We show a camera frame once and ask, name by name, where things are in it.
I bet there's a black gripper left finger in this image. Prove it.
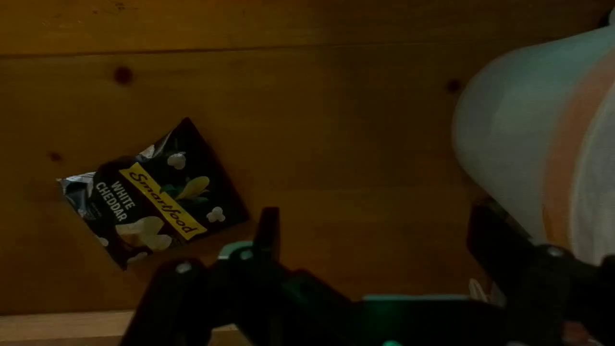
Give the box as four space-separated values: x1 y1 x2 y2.
118 206 361 346

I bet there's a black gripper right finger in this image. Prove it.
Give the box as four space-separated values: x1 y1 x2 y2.
464 199 615 346

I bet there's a white bin with plastic liner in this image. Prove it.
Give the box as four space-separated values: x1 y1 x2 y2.
449 24 615 270

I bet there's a black Smartfood popcorn packet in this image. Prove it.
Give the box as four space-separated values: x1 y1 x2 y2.
57 116 251 272

